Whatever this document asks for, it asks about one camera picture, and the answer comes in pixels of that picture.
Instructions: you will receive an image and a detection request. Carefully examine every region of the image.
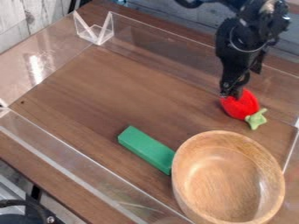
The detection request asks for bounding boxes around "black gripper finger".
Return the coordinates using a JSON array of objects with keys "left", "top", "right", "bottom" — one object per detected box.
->
[
  {"left": 218, "top": 72, "right": 249, "bottom": 99},
  {"left": 249, "top": 52, "right": 265, "bottom": 74}
]

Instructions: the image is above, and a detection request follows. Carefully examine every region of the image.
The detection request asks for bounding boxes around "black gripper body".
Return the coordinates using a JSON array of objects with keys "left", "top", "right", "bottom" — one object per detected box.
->
[{"left": 214, "top": 17, "right": 268, "bottom": 75}]

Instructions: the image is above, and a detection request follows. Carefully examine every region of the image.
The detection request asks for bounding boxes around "red plush strawberry toy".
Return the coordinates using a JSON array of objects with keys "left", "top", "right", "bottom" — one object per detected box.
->
[{"left": 218, "top": 89, "right": 266, "bottom": 130}]

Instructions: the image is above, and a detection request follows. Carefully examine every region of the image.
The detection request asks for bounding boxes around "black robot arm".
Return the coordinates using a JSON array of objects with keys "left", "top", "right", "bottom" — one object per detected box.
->
[{"left": 173, "top": 0, "right": 290, "bottom": 99}]

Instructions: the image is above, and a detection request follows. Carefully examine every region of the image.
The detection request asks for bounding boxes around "green rectangular block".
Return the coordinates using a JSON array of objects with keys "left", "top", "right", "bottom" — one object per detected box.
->
[{"left": 115, "top": 126, "right": 174, "bottom": 175}]

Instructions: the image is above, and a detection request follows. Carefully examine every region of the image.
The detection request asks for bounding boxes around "wooden bowl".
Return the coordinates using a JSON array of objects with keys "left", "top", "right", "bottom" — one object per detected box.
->
[{"left": 172, "top": 130, "right": 285, "bottom": 224}]

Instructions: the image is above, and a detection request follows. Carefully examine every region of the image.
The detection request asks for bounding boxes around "clear acrylic back wall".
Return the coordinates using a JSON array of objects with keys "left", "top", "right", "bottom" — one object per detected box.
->
[{"left": 106, "top": 13, "right": 299, "bottom": 123}]

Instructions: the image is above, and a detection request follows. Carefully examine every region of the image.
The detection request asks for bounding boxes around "clear acrylic wall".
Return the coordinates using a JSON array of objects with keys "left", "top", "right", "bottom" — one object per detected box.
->
[
  {"left": 0, "top": 108, "right": 192, "bottom": 224},
  {"left": 106, "top": 13, "right": 299, "bottom": 123}
]

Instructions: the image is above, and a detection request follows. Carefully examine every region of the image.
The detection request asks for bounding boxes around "clear acrylic corner bracket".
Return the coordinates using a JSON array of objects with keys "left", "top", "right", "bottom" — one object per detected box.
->
[{"left": 71, "top": 11, "right": 114, "bottom": 46}]

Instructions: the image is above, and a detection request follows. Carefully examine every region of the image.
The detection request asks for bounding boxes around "clear acrylic front wall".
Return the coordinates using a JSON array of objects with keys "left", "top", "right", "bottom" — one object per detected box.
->
[{"left": 0, "top": 108, "right": 192, "bottom": 224}]

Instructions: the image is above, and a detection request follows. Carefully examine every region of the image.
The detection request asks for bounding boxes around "black clamp with cable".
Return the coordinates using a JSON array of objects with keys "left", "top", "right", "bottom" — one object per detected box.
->
[{"left": 0, "top": 185, "right": 65, "bottom": 224}]

